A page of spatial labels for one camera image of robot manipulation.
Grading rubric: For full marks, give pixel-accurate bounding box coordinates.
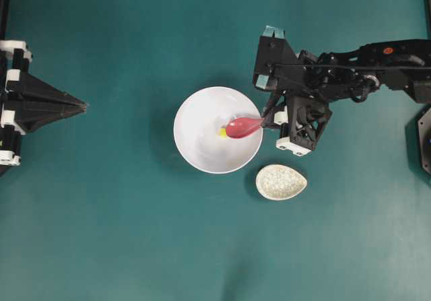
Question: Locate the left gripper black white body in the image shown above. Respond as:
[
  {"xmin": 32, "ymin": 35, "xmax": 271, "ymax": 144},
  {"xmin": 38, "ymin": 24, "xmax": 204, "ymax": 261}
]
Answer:
[{"xmin": 1, "ymin": 40, "xmax": 32, "ymax": 175}]

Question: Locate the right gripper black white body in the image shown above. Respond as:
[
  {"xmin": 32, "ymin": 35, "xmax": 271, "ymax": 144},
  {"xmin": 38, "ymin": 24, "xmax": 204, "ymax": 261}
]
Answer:
[{"xmin": 275, "ymin": 96, "xmax": 332, "ymax": 156}]

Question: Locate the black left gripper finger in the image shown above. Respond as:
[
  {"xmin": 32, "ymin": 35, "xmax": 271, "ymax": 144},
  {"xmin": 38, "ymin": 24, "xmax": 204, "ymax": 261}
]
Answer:
[
  {"xmin": 6, "ymin": 105, "xmax": 86, "ymax": 135},
  {"xmin": 6, "ymin": 71, "xmax": 87, "ymax": 108}
]

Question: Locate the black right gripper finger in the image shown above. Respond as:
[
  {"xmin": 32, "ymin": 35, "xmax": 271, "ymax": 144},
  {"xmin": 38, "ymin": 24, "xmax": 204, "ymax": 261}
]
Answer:
[
  {"xmin": 261, "ymin": 91, "xmax": 286, "ymax": 116},
  {"xmin": 262, "ymin": 104, "xmax": 289, "ymax": 128}
]

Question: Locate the pink ceramic spoon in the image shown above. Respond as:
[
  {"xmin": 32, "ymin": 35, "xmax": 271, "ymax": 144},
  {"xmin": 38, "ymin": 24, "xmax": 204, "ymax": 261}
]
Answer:
[{"xmin": 225, "ymin": 117, "xmax": 264, "ymax": 139}]

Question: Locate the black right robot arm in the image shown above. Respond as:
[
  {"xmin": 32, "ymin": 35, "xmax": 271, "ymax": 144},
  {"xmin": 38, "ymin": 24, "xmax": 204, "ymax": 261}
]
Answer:
[{"xmin": 253, "ymin": 36, "xmax": 430, "ymax": 156}]

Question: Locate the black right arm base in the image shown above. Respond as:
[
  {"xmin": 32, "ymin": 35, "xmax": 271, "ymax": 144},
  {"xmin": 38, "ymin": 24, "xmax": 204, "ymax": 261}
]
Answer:
[{"xmin": 405, "ymin": 104, "xmax": 430, "ymax": 182}]

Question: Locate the speckled cream spoon rest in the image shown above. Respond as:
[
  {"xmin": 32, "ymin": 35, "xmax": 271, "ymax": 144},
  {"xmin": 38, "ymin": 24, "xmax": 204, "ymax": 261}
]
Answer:
[{"xmin": 255, "ymin": 164, "xmax": 308, "ymax": 201}]

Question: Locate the white round bowl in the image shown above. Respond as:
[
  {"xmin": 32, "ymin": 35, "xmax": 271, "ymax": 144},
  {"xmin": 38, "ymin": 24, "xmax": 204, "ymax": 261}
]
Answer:
[{"xmin": 173, "ymin": 86, "xmax": 263, "ymax": 174}]

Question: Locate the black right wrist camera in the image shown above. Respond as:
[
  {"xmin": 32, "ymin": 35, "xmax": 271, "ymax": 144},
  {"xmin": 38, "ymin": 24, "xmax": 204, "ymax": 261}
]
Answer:
[{"xmin": 253, "ymin": 26, "xmax": 305, "ymax": 92}]

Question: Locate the black left frame rail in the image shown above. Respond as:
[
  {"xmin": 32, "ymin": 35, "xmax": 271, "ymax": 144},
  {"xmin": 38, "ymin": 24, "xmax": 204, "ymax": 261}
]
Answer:
[{"xmin": 0, "ymin": 0, "xmax": 10, "ymax": 40}]

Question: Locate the black frame rail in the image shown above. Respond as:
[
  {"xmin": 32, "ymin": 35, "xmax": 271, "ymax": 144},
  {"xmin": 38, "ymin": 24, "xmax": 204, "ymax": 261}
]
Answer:
[
  {"xmin": 0, "ymin": 0, "xmax": 10, "ymax": 40},
  {"xmin": 424, "ymin": 0, "xmax": 431, "ymax": 38}
]

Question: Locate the black right frame rail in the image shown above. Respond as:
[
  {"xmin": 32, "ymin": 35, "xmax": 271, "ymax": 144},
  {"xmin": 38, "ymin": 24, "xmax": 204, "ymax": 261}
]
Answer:
[{"xmin": 424, "ymin": 0, "xmax": 431, "ymax": 38}]

